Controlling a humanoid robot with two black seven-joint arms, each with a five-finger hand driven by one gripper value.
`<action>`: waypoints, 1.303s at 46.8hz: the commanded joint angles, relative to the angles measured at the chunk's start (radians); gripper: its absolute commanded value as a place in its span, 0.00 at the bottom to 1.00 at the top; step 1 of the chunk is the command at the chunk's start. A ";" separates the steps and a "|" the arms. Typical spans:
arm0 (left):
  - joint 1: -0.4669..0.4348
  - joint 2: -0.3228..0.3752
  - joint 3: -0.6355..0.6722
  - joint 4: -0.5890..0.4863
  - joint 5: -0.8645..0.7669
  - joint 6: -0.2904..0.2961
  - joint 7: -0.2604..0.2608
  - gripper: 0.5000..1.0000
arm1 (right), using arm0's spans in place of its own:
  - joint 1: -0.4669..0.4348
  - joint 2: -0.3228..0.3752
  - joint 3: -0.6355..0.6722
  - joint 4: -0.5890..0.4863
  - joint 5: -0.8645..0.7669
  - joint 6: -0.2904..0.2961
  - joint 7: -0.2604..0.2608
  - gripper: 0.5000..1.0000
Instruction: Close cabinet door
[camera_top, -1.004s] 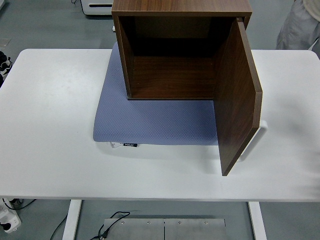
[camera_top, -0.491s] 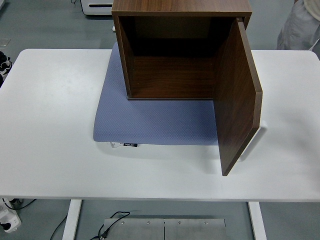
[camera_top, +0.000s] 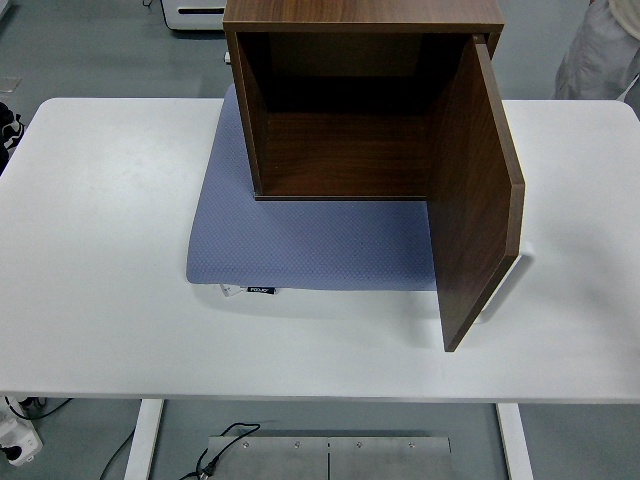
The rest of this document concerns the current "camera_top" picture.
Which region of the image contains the brown wooden cabinet door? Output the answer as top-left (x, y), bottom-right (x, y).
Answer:
top-left (425, 34), bottom-right (527, 353)

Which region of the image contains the white cabinet door handle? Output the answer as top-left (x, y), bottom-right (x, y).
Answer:
top-left (482, 242), bottom-right (536, 326)

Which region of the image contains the brown wooden cabinet body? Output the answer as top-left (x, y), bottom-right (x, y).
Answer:
top-left (222, 0), bottom-right (506, 202)

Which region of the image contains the blue-grey textured mat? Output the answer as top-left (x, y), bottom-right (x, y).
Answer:
top-left (184, 82), bottom-right (441, 294)

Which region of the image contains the grey metal plate with screws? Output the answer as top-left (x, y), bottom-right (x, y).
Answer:
top-left (206, 435), bottom-right (330, 480)
top-left (328, 437), bottom-right (452, 480)

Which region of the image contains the white appliance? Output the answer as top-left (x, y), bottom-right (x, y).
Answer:
top-left (163, 0), bottom-right (229, 34)

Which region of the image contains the white table leg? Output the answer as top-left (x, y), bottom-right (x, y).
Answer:
top-left (123, 398), bottom-right (165, 480)
top-left (496, 402), bottom-right (535, 480)

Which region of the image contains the person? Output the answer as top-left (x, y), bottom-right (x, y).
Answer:
top-left (552, 0), bottom-right (640, 101)
top-left (0, 101), bottom-right (26, 174)

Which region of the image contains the white power strip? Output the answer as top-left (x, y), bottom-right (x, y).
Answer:
top-left (0, 419), bottom-right (44, 467)

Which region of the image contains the black cable with connector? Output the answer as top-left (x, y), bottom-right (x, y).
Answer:
top-left (179, 422), bottom-right (262, 480)

